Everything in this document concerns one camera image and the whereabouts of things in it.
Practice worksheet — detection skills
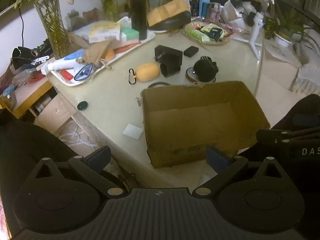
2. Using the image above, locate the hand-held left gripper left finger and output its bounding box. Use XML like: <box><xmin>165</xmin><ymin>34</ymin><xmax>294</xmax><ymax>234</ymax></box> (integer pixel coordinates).
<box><xmin>17</xmin><ymin>145</ymin><xmax>128</xmax><ymax>198</ymax></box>

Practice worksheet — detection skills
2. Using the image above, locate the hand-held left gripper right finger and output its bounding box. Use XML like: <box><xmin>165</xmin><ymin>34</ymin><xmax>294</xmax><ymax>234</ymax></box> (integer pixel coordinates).
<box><xmin>192</xmin><ymin>147</ymin><xmax>300</xmax><ymax>197</ymax></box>

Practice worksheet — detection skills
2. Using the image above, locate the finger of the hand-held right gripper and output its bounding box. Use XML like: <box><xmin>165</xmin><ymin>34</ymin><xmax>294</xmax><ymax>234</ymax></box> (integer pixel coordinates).
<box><xmin>257</xmin><ymin>126</ymin><xmax>320</xmax><ymax>145</ymax></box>

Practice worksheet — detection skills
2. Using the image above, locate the brown cardboard box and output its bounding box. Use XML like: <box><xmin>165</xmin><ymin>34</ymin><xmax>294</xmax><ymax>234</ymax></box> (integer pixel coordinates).
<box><xmin>140</xmin><ymin>81</ymin><xmax>271</xmax><ymax>169</ymax></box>

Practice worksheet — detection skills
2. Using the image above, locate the round wooden-rimmed mirror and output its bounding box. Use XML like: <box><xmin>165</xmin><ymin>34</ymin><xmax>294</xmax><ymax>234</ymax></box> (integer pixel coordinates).
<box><xmin>185</xmin><ymin>66</ymin><xmax>217</xmax><ymax>83</ymax></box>

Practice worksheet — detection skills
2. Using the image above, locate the yellow oval pouch with carabiner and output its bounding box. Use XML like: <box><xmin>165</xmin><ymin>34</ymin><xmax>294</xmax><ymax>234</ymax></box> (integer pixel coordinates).
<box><xmin>128</xmin><ymin>62</ymin><xmax>160</xmax><ymax>85</ymax></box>

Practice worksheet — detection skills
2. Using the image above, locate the black cube adapter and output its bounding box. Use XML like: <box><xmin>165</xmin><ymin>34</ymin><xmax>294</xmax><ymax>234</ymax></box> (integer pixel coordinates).
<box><xmin>160</xmin><ymin>59</ymin><xmax>182</xmax><ymax>77</ymax></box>

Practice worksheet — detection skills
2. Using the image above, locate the small black rectangular box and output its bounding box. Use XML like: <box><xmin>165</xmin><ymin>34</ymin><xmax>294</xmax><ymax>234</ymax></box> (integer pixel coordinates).
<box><xmin>183</xmin><ymin>45</ymin><xmax>200</xmax><ymax>57</ymax></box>

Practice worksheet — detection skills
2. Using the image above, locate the black power adapter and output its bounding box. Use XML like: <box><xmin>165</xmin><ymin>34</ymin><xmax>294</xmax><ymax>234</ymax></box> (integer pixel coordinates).
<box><xmin>154</xmin><ymin>45</ymin><xmax>183</xmax><ymax>64</ymax></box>

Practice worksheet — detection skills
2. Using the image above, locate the dark cloth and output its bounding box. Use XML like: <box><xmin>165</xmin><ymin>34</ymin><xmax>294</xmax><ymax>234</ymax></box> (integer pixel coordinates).
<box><xmin>0</xmin><ymin>109</ymin><xmax>100</xmax><ymax>240</ymax></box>
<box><xmin>239</xmin><ymin>94</ymin><xmax>320</xmax><ymax>155</ymax></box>

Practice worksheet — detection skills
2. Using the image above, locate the white paper card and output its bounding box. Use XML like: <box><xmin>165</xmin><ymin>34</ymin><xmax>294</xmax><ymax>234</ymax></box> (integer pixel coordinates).
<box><xmin>123</xmin><ymin>124</ymin><xmax>143</xmax><ymax>140</ymax></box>

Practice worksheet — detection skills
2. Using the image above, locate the white fringed cloth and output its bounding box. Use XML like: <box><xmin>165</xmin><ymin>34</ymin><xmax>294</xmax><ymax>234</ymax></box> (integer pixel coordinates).
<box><xmin>289</xmin><ymin>62</ymin><xmax>320</xmax><ymax>94</ymax></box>

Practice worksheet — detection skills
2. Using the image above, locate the wooden side cabinet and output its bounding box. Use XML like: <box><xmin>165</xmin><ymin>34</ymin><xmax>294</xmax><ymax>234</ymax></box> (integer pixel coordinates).
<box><xmin>0</xmin><ymin>76</ymin><xmax>77</xmax><ymax>135</ymax></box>

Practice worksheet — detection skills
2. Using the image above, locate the white tray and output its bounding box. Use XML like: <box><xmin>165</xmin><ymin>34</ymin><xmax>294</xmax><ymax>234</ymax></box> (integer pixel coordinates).
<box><xmin>47</xmin><ymin>29</ymin><xmax>156</xmax><ymax>87</ymax></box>

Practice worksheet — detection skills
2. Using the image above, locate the blue mesh pouch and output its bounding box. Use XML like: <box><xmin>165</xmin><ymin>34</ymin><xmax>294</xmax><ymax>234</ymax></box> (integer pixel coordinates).
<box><xmin>73</xmin><ymin>64</ymin><xmax>95</xmax><ymax>81</ymax></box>

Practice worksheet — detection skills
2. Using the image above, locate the small red object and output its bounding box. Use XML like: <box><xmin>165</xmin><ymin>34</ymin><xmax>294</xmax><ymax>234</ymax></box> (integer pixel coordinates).
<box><xmin>60</xmin><ymin>69</ymin><xmax>75</xmax><ymax>80</ymax></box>

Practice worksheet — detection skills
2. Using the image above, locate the white and blue tube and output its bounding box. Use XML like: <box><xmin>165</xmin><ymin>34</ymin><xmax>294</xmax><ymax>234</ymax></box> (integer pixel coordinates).
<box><xmin>41</xmin><ymin>50</ymin><xmax>87</xmax><ymax>75</ymax></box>

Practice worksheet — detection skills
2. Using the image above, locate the potted green plant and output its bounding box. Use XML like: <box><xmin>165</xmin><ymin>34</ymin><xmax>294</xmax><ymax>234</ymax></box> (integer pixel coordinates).
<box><xmin>272</xmin><ymin>10</ymin><xmax>318</xmax><ymax>48</ymax></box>

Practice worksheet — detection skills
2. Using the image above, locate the clear tray of snacks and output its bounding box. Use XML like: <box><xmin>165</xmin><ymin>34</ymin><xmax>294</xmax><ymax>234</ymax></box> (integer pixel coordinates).
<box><xmin>182</xmin><ymin>21</ymin><xmax>234</xmax><ymax>46</ymax></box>

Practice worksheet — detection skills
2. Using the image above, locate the red flat packet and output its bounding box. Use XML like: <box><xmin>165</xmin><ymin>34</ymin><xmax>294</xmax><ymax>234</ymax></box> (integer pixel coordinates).
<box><xmin>112</xmin><ymin>42</ymin><xmax>142</xmax><ymax>54</ymax></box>

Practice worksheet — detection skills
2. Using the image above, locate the pink glitter wand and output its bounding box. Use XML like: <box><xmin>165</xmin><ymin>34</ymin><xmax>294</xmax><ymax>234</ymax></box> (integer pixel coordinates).
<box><xmin>220</xmin><ymin>23</ymin><xmax>241</xmax><ymax>31</ymax></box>

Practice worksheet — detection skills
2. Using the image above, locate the black packet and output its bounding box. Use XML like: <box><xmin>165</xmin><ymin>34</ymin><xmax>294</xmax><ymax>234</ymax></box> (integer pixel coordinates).
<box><xmin>207</xmin><ymin>28</ymin><xmax>224</xmax><ymax>42</ymax></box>

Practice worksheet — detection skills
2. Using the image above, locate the white and green packet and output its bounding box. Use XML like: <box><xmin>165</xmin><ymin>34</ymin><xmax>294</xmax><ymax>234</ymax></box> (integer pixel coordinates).
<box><xmin>200</xmin><ymin>23</ymin><xmax>220</xmax><ymax>33</ymax></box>

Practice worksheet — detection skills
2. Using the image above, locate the green wipes packet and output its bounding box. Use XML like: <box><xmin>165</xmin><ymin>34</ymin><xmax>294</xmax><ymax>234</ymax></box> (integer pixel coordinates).
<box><xmin>187</xmin><ymin>29</ymin><xmax>212</xmax><ymax>43</ymax></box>

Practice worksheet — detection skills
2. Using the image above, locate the green tissue pack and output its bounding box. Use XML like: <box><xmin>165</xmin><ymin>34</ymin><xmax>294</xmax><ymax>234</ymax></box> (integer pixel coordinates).
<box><xmin>119</xmin><ymin>28</ymin><xmax>140</xmax><ymax>42</ymax></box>

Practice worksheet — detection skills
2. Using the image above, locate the yellow medicine box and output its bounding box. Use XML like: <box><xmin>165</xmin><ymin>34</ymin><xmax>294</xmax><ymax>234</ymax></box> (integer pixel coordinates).
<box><xmin>88</xmin><ymin>21</ymin><xmax>122</xmax><ymax>43</ymax></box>

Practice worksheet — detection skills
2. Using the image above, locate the blue product box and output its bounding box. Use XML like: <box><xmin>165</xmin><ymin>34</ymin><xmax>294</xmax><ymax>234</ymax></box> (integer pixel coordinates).
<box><xmin>201</xmin><ymin>0</ymin><xmax>213</xmax><ymax>18</ymax></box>

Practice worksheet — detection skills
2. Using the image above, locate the black product box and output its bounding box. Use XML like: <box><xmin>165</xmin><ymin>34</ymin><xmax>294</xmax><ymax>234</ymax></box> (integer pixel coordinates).
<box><xmin>191</xmin><ymin>0</ymin><xmax>202</xmax><ymax>17</ymax></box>

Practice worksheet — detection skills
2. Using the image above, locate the black thermos bottle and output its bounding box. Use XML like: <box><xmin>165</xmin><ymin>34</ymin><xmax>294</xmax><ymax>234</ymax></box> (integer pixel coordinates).
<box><xmin>129</xmin><ymin>0</ymin><xmax>148</xmax><ymax>41</ymax></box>

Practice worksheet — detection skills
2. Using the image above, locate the brown paper envelope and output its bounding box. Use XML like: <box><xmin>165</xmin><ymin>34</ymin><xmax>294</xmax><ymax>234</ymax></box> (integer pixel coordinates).
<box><xmin>147</xmin><ymin>0</ymin><xmax>191</xmax><ymax>27</ymax></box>

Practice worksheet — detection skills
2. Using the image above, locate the white cable coil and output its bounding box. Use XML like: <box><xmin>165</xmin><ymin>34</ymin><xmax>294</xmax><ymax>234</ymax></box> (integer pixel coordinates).
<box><xmin>58</xmin><ymin>120</ymin><xmax>98</xmax><ymax>148</ymax></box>

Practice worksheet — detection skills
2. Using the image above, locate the burlap drawstring pouch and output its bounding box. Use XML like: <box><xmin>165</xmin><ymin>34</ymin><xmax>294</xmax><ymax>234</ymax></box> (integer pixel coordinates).
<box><xmin>81</xmin><ymin>40</ymin><xmax>114</xmax><ymax>68</ymax></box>

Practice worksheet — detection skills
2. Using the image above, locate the black wall cable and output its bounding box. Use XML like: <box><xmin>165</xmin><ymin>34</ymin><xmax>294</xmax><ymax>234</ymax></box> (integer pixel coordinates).
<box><xmin>18</xmin><ymin>11</ymin><xmax>25</xmax><ymax>49</ymax></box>

